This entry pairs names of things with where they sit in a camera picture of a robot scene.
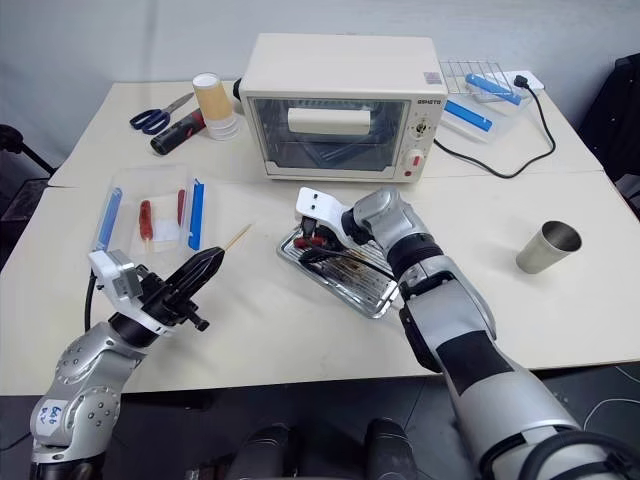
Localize shiny metal tray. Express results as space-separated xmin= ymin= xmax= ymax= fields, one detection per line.
xmin=276 ymin=225 xmax=401 ymax=320

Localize thin wooden skewer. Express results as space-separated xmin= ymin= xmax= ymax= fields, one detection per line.
xmin=221 ymin=224 xmax=253 ymax=251

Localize stack of paper cups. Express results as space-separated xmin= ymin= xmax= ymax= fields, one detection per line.
xmin=192 ymin=72 xmax=237 ymax=124

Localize stacked white paper cups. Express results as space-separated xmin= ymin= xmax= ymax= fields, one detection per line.
xmin=204 ymin=113 xmax=242 ymax=143

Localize dark furniture piece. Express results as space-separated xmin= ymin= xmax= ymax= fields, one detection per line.
xmin=0 ymin=123 xmax=57 ymax=227

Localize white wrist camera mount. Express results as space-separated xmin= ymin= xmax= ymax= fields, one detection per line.
xmin=88 ymin=248 xmax=169 ymax=335
xmin=294 ymin=186 xmax=357 ymax=242

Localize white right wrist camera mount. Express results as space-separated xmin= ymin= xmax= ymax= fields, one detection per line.
xmin=294 ymin=186 xmax=357 ymax=242

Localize dark rounded shape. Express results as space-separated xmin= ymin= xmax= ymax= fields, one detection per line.
xmin=233 ymin=423 xmax=297 ymax=480
xmin=363 ymin=416 xmax=417 ymax=480

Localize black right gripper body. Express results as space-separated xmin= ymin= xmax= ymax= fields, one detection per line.
xmin=312 ymin=219 xmax=354 ymax=252

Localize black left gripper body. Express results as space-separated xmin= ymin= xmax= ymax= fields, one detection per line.
xmin=132 ymin=267 xmax=210 ymax=334

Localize black power cable with plug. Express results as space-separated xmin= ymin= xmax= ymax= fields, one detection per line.
xmin=432 ymin=74 xmax=558 ymax=180

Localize thin white floor cable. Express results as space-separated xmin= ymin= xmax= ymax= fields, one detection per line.
xmin=583 ymin=363 xmax=640 ymax=427

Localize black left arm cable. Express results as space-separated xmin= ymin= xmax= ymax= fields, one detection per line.
xmin=83 ymin=269 xmax=102 ymax=332

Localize cream toaster oven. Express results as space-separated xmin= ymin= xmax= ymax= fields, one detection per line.
xmin=234 ymin=33 xmax=449 ymax=187

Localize black chair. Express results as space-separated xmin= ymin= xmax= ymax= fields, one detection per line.
xmin=578 ymin=51 xmax=640 ymax=225

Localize steel cup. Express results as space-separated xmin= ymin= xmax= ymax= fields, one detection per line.
xmin=516 ymin=220 xmax=583 ymax=275

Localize white power strip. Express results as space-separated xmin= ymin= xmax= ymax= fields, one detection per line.
xmin=499 ymin=68 xmax=547 ymax=92

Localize metal wire rack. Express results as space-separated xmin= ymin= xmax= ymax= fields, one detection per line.
xmin=438 ymin=58 xmax=517 ymax=94

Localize black and red hand tool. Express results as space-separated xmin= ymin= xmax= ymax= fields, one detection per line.
xmin=149 ymin=108 xmax=208 ymax=157

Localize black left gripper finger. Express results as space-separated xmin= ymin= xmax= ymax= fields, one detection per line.
xmin=175 ymin=249 xmax=224 ymax=302
xmin=164 ymin=246 xmax=224 ymax=292

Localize blue handled scissors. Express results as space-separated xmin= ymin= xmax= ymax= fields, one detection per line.
xmin=129 ymin=91 xmax=197 ymax=137

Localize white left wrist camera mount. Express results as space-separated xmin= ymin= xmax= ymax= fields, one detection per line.
xmin=88 ymin=248 xmax=169 ymax=335

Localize clear container with blue clips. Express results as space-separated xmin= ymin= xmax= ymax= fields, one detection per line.
xmin=464 ymin=69 xmax=534 ymax=117
xmin=88 ymin=164 xmax=208 ymax=259
xmin=436 ymin=96 xmax=507 ymax=147

